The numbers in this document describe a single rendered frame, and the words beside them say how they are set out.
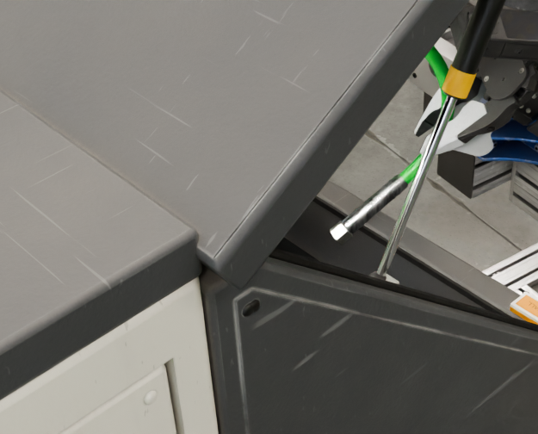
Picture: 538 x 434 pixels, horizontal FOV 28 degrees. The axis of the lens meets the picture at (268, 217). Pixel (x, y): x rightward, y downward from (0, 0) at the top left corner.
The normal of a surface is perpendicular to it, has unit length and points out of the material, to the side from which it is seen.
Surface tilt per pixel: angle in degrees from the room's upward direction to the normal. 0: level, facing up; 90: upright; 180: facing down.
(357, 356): 90
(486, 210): 0
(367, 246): 90
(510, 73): 48
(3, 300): 0
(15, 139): 0
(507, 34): 18
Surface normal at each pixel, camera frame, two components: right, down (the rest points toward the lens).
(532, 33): 0.18, -0.61
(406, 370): 0.67, 0.44
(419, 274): -0.74, 0.46
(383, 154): -0.05, -0.77
